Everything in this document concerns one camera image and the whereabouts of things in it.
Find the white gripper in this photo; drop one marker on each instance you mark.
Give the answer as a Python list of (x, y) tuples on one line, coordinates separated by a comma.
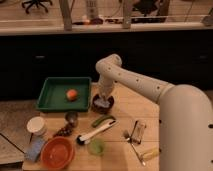
[(105, 89)]

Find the grey towel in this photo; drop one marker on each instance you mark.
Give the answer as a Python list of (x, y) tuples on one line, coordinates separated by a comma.
[(101, 102)]

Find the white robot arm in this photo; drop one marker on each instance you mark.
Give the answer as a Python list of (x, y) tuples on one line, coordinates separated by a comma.
[(185, 114)]

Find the purple bowl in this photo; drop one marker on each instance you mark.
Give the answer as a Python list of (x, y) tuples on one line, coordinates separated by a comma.
[(99, 108)]

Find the small green bowl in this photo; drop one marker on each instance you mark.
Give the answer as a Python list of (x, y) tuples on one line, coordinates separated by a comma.
[(96, 147)]

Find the orange bowl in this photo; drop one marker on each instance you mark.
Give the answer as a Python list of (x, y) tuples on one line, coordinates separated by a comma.
[(57, 153)]

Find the orange ball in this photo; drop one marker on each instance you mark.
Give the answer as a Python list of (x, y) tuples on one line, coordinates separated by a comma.
[(71, 94)]

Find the green cucumber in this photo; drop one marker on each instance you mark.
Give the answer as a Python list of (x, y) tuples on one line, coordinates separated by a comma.
[(101, 119)]

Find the small metal cup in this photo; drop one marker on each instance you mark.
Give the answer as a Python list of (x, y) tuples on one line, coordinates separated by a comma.
[(72, 118)]

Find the green plastic tray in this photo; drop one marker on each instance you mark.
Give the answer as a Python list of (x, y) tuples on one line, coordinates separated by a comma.
[(53, 97)]

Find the metal fork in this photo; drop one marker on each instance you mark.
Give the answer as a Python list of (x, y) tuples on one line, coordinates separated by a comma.
[(129, 140)]

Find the dark grapes bunch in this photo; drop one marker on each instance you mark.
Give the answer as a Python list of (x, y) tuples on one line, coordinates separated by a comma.
[(65, 131)]

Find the white plastic cup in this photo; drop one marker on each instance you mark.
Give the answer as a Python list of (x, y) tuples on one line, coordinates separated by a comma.
[(36, 125)]

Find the yellow corn piece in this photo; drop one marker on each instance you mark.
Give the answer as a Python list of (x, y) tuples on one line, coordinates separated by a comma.
[(149, 154)]

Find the blue sponge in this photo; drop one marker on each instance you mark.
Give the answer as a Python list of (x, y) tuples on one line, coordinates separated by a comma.
[(34, 150)]

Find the black office chair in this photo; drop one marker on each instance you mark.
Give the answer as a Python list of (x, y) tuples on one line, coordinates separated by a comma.
[(29, 3)]

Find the white handled brush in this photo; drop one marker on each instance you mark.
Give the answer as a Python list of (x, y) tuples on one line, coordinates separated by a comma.
[(84, 139)]

